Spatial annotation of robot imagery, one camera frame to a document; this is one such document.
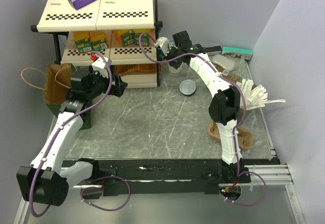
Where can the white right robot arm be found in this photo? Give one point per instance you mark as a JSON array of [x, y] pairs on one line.
[[226, 95]]

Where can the white cup lid stack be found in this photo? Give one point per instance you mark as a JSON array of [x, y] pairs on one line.
[[187, 87]]

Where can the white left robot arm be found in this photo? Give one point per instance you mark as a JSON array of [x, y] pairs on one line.
[[43, 181]]

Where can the white oval pouch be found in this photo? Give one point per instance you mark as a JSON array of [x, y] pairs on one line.
[[224, 62]]

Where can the teal flat box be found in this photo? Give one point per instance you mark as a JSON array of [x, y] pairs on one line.
[[245, 54]]

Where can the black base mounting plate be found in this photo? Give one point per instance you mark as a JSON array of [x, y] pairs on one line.
[[168, 176]]

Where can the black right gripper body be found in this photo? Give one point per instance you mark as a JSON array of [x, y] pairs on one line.
[[173, 53]]

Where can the white paper coffee cup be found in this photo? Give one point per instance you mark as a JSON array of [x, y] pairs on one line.
[[175, 69]]

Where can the brown green paper bag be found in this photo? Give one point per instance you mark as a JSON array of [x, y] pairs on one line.
[[57, 83]]

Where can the black flat box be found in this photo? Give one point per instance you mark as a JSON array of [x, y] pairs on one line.
[[214, 50]]

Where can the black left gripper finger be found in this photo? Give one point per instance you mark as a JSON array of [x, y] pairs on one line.
[[118, 91], [120, 85]]

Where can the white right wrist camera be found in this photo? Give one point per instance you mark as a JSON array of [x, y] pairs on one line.
[[163, 44]]

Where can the beige three-tier shelf rack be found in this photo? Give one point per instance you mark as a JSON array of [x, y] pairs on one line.
[[60, 19]]

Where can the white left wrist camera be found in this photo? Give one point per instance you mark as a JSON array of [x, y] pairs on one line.
[[100, 65]]

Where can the green yellow carton far left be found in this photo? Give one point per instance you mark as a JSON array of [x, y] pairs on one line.
[[82, 41]]

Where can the brown kraft coffee pouch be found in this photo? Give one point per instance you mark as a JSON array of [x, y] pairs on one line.
[[230, 76]]

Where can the orange snack bag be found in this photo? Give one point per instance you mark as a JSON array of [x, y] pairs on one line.
[[136, 68]]

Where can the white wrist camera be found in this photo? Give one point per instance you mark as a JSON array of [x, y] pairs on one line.
[[163, 44], [100, 65]]

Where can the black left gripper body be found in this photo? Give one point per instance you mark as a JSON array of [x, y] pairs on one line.
[[100, 84]]

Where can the brown pulp cup carrier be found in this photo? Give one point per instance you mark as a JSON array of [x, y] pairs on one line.
[[245, 136]]

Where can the aluminium rail frame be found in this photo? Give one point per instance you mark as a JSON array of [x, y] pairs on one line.
[[271, 185]]

